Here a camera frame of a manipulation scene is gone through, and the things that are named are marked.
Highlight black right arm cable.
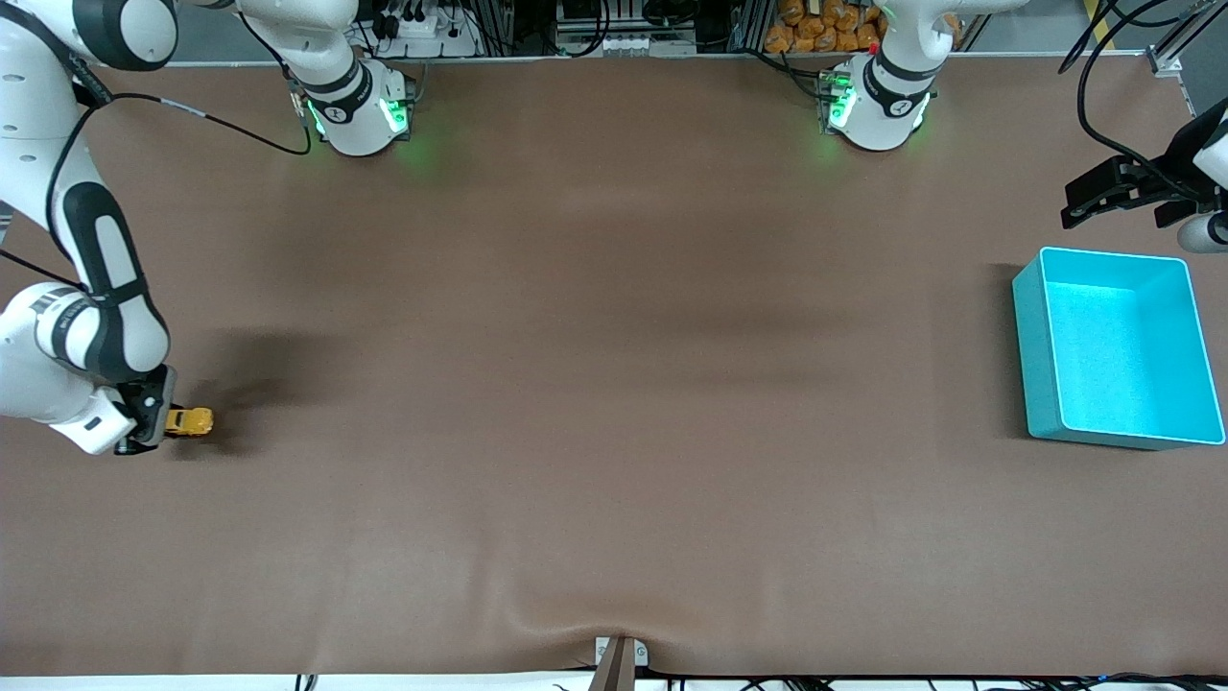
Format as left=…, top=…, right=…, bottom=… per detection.
left=43, top=19, right=314, bottom=241

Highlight grey equipment rack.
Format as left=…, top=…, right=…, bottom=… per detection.
left=552, top=0, right=707, bottom=58

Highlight white power strip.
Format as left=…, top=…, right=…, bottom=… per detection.
left=369, top=0, right=483, bottom=59

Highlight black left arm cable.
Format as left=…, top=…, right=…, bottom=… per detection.
left=1055, top=0, right=1210, bottom=203

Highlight aluminium profile post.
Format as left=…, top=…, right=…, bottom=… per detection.
left=1146, top=0, right=1196, bottom=80

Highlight orange snack packs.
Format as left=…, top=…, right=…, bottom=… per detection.
left=765, top=0, right=888, bottom=55

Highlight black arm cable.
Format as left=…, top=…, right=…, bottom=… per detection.
left=43, top=19, right=314, bottom=241
left=1055, top=0, right=1210, bottom=203

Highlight brown table mat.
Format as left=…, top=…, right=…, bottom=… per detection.
left=0, top=53, right=1228, bottom=679

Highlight teal plastic bin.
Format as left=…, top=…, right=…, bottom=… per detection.
left=1011, top=247, right=1228, bottom=452

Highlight metal table edge bracket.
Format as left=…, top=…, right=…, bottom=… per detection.
left=594, top=635, right=649, bottom=691

